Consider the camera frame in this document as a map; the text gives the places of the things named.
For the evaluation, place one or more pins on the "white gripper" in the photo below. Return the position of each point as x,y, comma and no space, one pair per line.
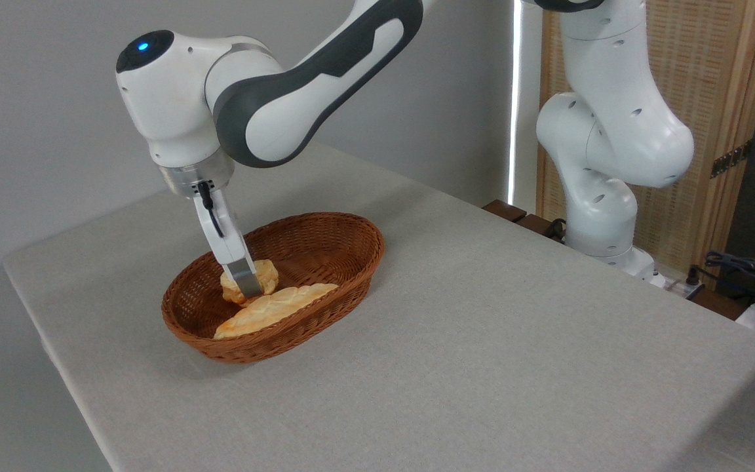
223,229

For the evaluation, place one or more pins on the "round bread roll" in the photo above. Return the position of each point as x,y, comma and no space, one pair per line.
270,278

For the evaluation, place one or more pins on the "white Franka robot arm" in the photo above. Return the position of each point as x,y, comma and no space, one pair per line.
613,144

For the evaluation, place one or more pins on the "long braided bread loaf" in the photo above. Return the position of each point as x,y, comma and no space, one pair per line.
266,311

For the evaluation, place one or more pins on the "brown wicker oval basket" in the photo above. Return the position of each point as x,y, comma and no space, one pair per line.
351,262

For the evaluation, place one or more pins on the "grey tablecloth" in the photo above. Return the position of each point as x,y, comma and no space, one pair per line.
482,341

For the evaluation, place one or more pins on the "white power strip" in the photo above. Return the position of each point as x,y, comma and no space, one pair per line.
676,285

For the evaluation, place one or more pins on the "metal screen hinge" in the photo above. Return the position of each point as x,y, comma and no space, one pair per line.
731,159

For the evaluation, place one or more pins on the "wooden rattan folding screen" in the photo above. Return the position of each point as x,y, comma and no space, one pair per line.
718,78

